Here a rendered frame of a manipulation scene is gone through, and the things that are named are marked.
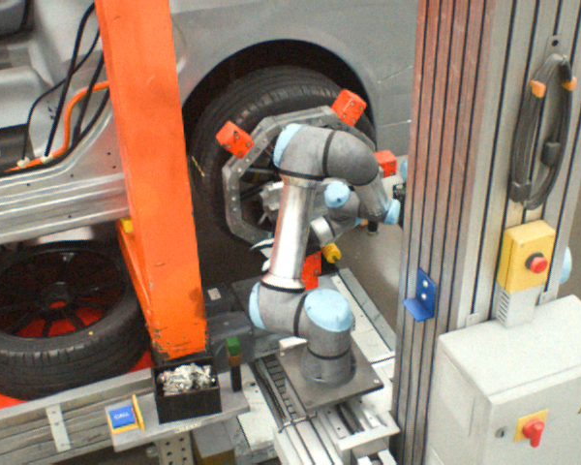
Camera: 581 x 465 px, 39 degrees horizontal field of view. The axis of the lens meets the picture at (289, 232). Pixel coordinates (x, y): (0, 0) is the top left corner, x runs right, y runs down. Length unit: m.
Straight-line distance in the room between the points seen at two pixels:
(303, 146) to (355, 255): 1.95
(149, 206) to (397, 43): 1.16
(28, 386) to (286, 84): 1.34
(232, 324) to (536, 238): 1.58
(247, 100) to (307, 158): 0.79
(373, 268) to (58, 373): 1.61
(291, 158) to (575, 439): 0.92
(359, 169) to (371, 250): 1.96
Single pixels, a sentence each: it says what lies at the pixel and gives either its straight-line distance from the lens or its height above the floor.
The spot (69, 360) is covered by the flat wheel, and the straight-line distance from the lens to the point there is 2.91.
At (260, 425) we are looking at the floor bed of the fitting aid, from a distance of 3.10.
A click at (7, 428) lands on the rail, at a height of 0.34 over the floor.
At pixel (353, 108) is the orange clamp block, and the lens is 2.81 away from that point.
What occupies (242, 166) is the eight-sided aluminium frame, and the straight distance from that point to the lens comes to 2.75.
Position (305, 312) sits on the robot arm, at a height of 1.03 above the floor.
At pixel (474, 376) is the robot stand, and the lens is 1.68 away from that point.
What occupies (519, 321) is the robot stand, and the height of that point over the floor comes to 1.24.
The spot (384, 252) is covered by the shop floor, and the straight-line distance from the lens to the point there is 4.00.
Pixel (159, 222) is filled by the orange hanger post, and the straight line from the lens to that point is 2.40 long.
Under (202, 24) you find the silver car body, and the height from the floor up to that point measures 1.41.
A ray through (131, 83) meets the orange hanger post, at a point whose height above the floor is 1.49.
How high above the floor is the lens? 2.41
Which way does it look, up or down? 36 degrees down
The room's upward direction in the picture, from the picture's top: 2 degrees counter-clockwise
